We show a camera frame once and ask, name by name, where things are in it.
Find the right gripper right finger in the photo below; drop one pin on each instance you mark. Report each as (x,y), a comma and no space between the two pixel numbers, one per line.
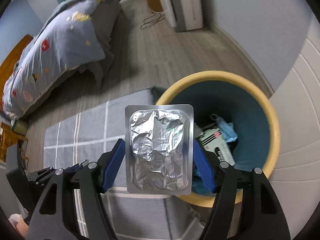
(261,215)

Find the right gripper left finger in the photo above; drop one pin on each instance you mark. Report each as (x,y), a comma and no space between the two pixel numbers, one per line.
(92,180)

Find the green white medicine box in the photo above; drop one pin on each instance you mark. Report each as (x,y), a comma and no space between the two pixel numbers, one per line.
(213,141)

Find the silver foil blister tray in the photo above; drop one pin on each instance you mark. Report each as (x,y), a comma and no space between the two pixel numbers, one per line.
(159,149)

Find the teal yellow trash bin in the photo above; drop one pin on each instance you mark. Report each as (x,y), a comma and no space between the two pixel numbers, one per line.
(238,101)

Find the person left hand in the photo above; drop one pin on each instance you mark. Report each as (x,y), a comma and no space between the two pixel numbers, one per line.
(19,224)

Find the wooden shelf at left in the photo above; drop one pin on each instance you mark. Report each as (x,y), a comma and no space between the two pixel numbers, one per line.
(8,138)

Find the grey plaid rug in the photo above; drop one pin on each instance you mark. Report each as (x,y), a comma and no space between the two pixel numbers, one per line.
(87,135)

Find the bed with blue duvet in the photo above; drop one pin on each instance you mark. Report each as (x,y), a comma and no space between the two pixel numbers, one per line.
(75,38)

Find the white air purifier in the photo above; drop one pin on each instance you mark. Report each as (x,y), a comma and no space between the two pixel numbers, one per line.
(183,15)

